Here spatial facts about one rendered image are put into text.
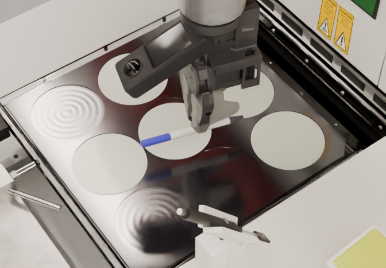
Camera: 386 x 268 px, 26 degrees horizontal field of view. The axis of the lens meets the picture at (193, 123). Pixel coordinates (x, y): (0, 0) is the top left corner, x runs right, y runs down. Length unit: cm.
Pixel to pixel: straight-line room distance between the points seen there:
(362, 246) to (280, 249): 11
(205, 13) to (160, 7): 53
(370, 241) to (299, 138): 28
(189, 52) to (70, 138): 28
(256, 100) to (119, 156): 21
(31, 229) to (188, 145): 23
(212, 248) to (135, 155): 29
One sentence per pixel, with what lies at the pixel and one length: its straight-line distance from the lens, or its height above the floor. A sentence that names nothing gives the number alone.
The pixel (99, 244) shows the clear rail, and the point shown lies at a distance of 104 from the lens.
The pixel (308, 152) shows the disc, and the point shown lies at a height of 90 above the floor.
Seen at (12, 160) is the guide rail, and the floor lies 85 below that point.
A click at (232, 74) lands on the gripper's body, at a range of 99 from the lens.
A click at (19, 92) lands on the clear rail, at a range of 120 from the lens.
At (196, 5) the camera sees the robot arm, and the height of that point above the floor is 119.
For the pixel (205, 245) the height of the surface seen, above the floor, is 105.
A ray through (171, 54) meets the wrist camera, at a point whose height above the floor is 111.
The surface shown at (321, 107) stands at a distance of 122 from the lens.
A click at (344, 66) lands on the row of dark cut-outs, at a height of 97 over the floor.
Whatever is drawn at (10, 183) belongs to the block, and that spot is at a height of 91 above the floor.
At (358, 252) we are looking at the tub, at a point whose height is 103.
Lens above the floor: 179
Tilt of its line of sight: 51 degrees down
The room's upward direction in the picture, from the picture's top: straight up
